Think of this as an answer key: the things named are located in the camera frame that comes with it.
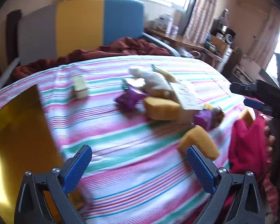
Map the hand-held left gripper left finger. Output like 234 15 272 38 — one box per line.
14 145 93 224

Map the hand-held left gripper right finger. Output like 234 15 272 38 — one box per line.
186 145 265 224

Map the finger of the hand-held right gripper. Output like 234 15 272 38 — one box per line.
244 98 265 111
230 82 257 96

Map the yellow sponge cake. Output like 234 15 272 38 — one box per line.
238 109 256 127
178 125 221 161
143 96 182 121

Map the purple snack packet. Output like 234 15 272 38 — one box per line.
115 84 148 112
194 106 225 131

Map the white medicine box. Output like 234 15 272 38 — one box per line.
170 80 203 124

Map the gold tin box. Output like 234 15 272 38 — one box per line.
0 84 66 224

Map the green-edged cake packet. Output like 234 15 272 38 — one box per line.
151 64 178 83

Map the small white green box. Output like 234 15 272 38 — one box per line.
70 74 89 99

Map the white plastic-wrapped snack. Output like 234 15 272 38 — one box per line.
140 71 175 98

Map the green-edged cracker packet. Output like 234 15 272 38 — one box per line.
122 77 146 91

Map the white sock ball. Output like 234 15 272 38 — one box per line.
128 66 154 80

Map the person's right hand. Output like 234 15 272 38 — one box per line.
264 124 276 159

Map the cardboard box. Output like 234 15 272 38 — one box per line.
233 56 266 84

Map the red clothing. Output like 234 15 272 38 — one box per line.
229 114 280 215

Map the cluttered wooden shelf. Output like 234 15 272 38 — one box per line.
204 9 238 73

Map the wooden desk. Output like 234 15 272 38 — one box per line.
145 27 224 61

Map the pink checked curtain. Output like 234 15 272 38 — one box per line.
184 0 222 43

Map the white desk appliance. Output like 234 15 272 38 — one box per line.
157 14 173 29

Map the dark red blanket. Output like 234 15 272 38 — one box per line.
12 37 178 82

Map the grey yellow blue headboard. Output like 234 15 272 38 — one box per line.
17 0 145 63

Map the grey bed rail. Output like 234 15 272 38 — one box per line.
0 57 20 91
142 31 181 57

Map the dark upright post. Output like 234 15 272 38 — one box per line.
7 9 22 59

